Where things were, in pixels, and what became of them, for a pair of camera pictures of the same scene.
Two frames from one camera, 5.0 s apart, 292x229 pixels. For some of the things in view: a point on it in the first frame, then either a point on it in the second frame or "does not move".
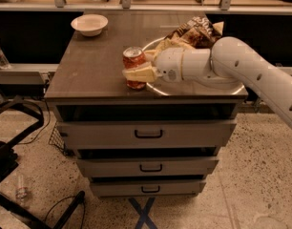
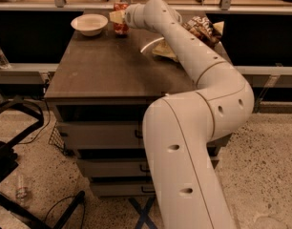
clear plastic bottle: (0, 60) does not move
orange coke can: (133, 56) → (120, 29)
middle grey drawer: (147, 166) does not move
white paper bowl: (90, 25) does not move
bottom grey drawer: (147, 188) does not move
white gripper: (168, 64) → (131, 16)
